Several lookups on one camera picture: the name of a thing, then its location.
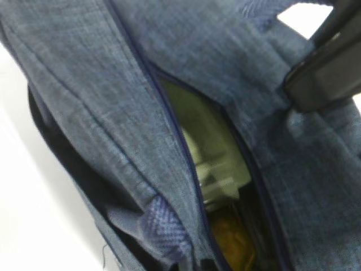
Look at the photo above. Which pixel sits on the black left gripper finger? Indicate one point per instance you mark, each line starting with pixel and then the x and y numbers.
pixel 331 72

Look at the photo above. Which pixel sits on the green lidded glass container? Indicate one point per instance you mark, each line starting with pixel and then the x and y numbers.
pixel 220 166

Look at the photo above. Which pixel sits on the yellow pear shaped gourd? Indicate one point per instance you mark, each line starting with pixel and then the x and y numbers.
pixel 233 240

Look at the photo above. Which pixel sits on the dark blue lunch bag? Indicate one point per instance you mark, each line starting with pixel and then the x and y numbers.
pixel 94 71

